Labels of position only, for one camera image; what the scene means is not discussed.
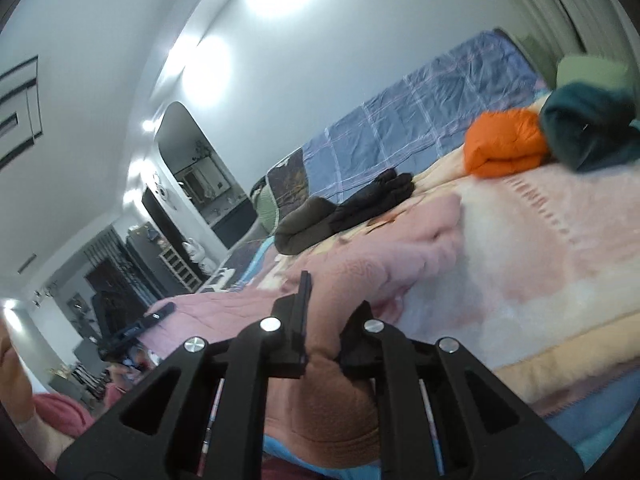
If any blue plaid quilt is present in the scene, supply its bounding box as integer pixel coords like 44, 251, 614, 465
265, 29, 545, 223

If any framed mirror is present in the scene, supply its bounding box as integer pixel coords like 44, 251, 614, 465
174, 154, 232, 202

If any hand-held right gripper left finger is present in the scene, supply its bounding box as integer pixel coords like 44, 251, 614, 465
55, 270, 313, 480

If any black wall frame decoration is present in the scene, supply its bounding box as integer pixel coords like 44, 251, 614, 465
0, 55, 45, 163

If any wooden shelf rack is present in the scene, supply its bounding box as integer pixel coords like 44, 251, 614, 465
159, 247, 207, 292

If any grey pleated curtain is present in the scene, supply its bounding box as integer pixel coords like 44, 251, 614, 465
477, 0, 640, 73

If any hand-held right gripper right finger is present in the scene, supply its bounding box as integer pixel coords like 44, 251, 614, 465
339, 301, 586, 480

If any white figurine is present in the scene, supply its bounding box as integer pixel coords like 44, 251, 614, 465
181, 239, 209, 267

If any light green pillow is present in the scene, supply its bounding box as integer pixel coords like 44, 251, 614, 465
555, 54, 632, 92

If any olive folded garment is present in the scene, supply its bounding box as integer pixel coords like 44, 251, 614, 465
274, 197, 342, 256

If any orange puffer jacket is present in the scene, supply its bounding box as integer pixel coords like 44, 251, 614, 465
463, 108, 552, 179

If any black puffer jacket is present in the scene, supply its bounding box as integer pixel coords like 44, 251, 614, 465
331, 169, 417, 234

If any green striped pillow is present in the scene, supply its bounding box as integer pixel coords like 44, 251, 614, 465
249, 176, 282, 235

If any teal folded garment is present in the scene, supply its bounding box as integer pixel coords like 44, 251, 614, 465
539, 82, 640, 173

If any pink quilted garment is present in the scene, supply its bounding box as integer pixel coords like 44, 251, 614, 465
142, 194, 463, 463

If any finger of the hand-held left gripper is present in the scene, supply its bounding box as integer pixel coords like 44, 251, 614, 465
102, 301, 177, 356

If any pink printed blanket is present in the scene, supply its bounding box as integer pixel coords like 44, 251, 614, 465
220, 92, 640, 463

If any person's left forearm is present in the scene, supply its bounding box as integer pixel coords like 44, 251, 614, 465
30, 392, 101, 443

